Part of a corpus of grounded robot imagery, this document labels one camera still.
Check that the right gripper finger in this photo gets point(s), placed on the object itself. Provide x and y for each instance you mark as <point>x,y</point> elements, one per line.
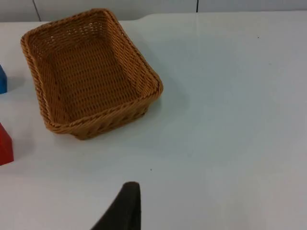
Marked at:
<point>124,210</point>

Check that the brown wicker basket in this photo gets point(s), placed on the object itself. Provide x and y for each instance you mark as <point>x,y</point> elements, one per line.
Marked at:
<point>91,79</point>

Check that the red cube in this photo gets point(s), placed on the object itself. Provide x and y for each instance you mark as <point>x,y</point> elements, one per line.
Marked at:
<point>4,146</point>

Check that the blue cube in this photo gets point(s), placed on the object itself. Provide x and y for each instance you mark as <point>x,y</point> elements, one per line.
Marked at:
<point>2,80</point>

